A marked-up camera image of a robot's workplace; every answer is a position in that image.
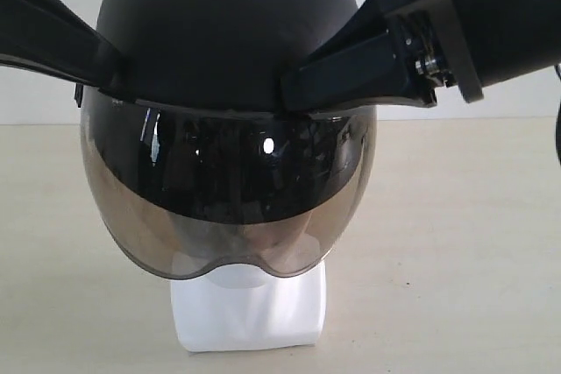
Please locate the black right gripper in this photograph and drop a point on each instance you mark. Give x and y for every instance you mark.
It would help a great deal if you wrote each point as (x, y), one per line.
(371, 59)

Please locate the white mannequin head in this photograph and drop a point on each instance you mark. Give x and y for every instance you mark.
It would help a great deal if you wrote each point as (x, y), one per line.
(242, 308)

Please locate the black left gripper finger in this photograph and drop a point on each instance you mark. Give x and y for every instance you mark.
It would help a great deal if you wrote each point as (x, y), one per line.
(46, 37)

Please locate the black motorcycle helmet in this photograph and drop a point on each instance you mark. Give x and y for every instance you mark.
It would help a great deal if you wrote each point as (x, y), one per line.
(214, 170)

